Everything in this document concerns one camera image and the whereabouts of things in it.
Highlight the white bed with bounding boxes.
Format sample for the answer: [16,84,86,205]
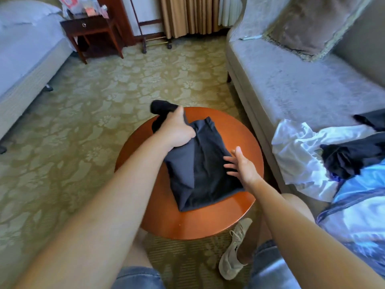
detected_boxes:
[0,0,76,154]

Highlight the person's left forearm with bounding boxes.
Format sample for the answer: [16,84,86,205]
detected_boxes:
[12,138,175,289]

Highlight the dark wooden wall panel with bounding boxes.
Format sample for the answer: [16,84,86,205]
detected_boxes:
[99,0,136,46]

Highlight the person's right forearm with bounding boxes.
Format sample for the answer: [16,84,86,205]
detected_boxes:
[249,180,385,289]

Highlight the blue denim shorts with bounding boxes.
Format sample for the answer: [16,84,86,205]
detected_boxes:
[111,240,302,289]

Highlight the white sneaker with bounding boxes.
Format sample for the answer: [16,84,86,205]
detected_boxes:
[218,217,253,281]

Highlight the beige curtain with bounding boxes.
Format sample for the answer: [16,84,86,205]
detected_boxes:
[158,0,222,39]

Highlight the plain white plastic bag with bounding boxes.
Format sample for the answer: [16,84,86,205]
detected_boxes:
[84,0,110,20]

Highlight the light blue gradient splatter T-shirt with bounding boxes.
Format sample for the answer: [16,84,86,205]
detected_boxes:
[316,159,385,277]

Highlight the person's right leg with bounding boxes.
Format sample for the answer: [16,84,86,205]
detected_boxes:
[237,193,315,265]

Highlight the round wooden table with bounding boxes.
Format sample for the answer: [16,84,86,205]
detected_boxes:
[114,107,265,241]

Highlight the white pillow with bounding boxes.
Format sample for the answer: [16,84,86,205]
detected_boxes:
[0,0,62,26]

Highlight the grey velvet chaise sofa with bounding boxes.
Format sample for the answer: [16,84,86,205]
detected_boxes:
[225,0,385,196]

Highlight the black valet stand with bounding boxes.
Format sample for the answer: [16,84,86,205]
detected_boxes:
[129,0,173,55]

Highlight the person's left hand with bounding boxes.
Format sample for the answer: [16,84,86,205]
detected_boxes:
[158,106,197,149]

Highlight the pile of clothes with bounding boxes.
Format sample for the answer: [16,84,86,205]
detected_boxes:
[271,108,385,277]

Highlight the white sheer curtain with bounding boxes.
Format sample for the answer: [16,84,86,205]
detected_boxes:
[217,0,244,29]

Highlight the dark wooden nightstand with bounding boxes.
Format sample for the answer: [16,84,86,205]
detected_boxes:
[60,15,125,65]

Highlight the brown fringed cushion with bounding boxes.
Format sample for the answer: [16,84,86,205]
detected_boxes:
[265,0,374,62]

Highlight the person's right hand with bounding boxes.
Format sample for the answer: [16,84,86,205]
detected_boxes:
[223,146,263,191]

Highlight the dark navy T-shirt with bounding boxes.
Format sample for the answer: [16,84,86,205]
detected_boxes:
[150,100,244,212]

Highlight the white plastic bag red print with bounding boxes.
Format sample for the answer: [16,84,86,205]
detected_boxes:
[58,0,85,16]

